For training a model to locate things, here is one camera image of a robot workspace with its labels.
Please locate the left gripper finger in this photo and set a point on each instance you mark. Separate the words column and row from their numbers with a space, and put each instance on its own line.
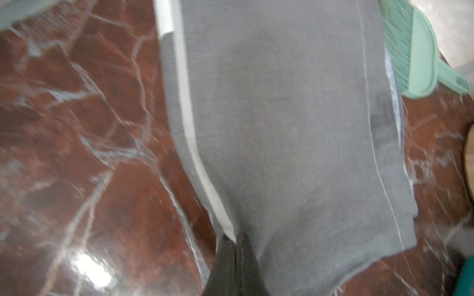
column 235, row 271

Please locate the plain grey pillowcase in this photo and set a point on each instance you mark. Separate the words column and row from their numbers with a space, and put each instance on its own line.
column 283, row 116

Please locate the teal plastic basket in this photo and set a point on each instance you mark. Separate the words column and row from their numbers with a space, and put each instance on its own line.
column 465, row 282

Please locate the green dustpan left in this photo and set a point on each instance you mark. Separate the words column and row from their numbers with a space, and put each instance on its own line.
column 412, row 44

